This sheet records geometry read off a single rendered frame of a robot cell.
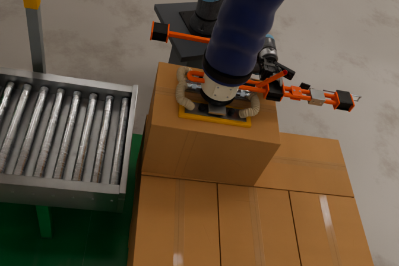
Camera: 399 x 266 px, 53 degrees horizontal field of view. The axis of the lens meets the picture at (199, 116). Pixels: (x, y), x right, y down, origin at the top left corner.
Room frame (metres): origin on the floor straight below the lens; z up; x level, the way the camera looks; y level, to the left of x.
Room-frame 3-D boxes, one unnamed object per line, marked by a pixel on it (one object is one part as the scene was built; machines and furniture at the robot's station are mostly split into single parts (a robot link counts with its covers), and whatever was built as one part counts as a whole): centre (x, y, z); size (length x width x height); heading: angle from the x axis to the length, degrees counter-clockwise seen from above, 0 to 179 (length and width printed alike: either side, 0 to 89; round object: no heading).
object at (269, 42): (1.71, -0.20, 1.07); 0.12 x 0.09 x 0.10; 16
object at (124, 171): (1.23, 0.31, 0.58); 0.70 x 0.03 x 0.06; 16
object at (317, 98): (1.46, -0.49, 1.07); 0.07 x 0.07 x 0.04; 15
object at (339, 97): (1.49, -0.62, 1.07); 0.08 x 0.07 x 0.05; 105
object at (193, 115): (1.25, -0.06, 0.97); 0.34 x 0.10 x 0.05; 105
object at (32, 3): (1.55, 1.00, 0.50); 0.07 x 0.07 x 1.00; 16
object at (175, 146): (1.34, -0.06, 0.75); 0.60 x 0.40 x 0.40; 104
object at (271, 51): (1.62, -0.23, 1.07); 0.09 x 0.05 x 0.10; 106
